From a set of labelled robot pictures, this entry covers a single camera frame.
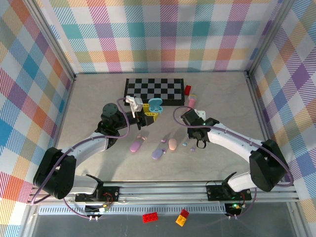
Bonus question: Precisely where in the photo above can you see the blue earbud charging case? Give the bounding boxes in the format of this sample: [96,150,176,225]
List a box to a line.
[148,98,164,115]

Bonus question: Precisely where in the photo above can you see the pink-lilac earbud charging case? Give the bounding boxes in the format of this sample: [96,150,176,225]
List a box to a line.
[129,141,142,153]

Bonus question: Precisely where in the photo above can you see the pink toy microphone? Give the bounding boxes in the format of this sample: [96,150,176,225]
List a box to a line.
[188,93,198,109]

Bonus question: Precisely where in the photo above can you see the lavender earbud charging case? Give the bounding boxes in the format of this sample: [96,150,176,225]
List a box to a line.
[151,148,164,160]

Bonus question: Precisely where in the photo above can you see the black grey folding chessboard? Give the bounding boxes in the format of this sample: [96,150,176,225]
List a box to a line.
[122,78,186,107]

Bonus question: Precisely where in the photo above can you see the small black controller board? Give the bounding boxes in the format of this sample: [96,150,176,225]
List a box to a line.
[225,202,247,215]
[85,204,111,215]

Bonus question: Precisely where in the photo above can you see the orange toy brick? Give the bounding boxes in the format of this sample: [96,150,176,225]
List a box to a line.
[175,214,188,227]

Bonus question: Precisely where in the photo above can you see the large red toy brick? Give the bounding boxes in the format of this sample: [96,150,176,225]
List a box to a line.
[142,212,158,224]

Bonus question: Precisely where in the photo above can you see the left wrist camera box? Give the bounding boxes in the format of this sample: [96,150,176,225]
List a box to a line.
[125,95,144,117]

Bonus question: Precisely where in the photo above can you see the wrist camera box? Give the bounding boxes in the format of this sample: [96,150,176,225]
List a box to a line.
[125,95,144,117]
[181,108,206,127]

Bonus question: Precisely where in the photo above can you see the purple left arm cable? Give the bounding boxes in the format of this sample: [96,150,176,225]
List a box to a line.
[31,97,131,219]

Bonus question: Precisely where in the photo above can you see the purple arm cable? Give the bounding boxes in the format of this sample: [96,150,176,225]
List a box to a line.
[31,97,131,219]
[172,106,294,219]

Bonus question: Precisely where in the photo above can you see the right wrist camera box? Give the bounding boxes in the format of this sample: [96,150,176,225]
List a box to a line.
[181,108,206,127]

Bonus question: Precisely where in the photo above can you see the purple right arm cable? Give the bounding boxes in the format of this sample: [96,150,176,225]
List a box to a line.
[172,106,294,219]

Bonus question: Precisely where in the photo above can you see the aluminium side rail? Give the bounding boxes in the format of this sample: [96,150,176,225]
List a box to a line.
[31,74,79,191]
[244,71,284,182]

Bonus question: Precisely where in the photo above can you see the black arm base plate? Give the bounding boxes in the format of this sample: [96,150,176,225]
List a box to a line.
[75,186,120,203]
[206,185,252,201]

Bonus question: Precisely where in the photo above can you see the wide aluminium frame rail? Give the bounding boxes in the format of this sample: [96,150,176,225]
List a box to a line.
[27,181,301,205]

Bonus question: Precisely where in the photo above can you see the white slotted cable duct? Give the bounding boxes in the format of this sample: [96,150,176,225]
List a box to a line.
[38,206,229,216]

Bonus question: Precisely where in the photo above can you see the aluminium frame post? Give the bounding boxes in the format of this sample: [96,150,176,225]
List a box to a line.
[243,0,298,79]
[23,0,78,82]

